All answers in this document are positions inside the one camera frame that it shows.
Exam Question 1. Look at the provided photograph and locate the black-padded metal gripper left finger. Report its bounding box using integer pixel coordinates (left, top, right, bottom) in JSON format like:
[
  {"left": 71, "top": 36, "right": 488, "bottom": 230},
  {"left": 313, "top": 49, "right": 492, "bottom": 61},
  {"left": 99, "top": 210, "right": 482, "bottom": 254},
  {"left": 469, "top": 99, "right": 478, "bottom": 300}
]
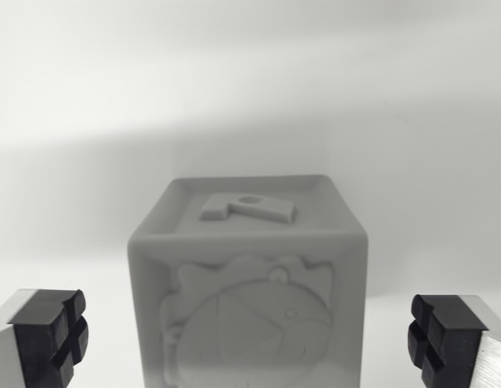
[{"left": 0, "top": 288, "right": 90, "bottom": 388}]

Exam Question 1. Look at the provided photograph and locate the black-padded metal gripper right finger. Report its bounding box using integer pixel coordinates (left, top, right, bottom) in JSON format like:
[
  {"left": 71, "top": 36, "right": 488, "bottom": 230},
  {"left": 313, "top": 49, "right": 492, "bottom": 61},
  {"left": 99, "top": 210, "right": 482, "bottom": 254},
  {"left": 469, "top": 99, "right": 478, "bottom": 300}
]
[{"left": 406, "top": 293, "right": 501, "bottom": 388}]

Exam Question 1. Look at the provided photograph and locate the grey embossed cube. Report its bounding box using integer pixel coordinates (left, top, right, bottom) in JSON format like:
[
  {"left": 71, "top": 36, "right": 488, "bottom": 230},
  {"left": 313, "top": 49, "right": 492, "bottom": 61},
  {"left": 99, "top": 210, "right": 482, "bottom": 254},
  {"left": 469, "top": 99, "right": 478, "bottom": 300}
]
[{"left": 127, "top": 174, "right": 369, "bottom": 388}]

